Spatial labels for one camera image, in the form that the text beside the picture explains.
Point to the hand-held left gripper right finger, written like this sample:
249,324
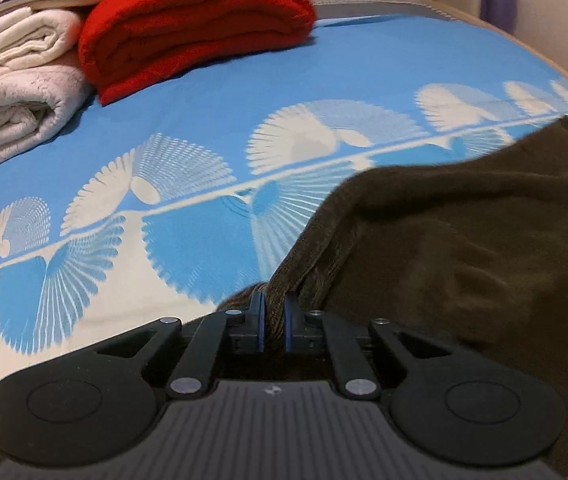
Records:
289,322

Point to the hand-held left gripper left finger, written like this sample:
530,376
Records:
262,320

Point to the blue and white bed sheet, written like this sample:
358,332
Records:
213,125

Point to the red folded blanket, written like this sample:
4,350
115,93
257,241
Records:
188,25

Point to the cream folded blanket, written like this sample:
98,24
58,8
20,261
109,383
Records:
13,100

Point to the purple mat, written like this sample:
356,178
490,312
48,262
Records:
498,7

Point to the wooden bed frame rim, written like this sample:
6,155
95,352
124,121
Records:
539,47

